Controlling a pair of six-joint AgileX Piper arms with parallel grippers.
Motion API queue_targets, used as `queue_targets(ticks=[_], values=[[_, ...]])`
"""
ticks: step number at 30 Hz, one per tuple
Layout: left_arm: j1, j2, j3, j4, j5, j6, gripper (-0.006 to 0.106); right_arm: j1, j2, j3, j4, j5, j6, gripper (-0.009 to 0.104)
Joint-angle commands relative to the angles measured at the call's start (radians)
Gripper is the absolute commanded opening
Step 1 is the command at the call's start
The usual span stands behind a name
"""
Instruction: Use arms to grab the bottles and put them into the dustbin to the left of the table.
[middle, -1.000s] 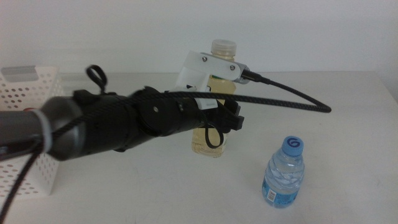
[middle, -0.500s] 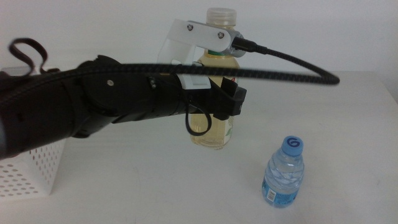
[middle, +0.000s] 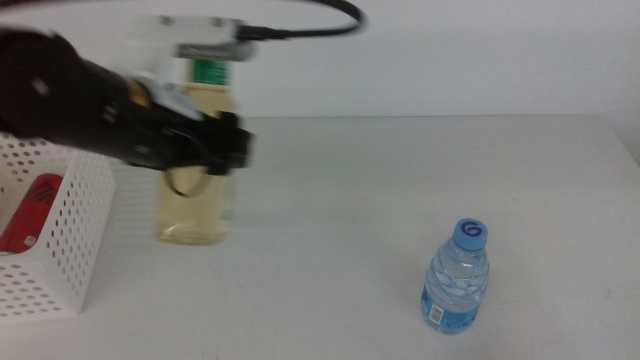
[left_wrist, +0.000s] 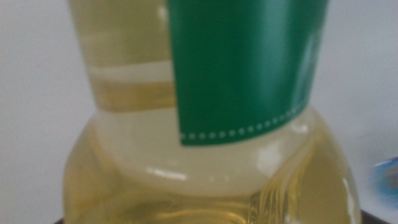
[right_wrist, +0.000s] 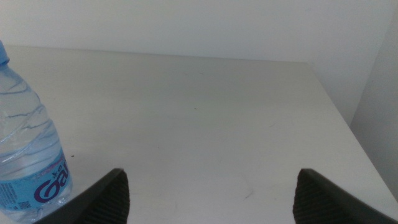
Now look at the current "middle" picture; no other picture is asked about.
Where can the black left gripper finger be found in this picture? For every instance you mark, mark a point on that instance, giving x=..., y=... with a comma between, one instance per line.
x=235, y=147

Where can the clear bottle of yellow liquid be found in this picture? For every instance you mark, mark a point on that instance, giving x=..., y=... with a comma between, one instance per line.
x=195, y=215

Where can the red soda can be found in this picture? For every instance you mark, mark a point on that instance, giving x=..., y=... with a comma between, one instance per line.
x=30, y=210

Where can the small water bottle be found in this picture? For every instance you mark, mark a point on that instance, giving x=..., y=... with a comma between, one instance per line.
x=455, y=280

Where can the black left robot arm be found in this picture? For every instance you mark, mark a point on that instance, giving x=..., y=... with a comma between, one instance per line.
x=50, y=95

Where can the white perforated plastic basket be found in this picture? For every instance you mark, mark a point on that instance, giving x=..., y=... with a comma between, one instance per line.
x=75, y=225

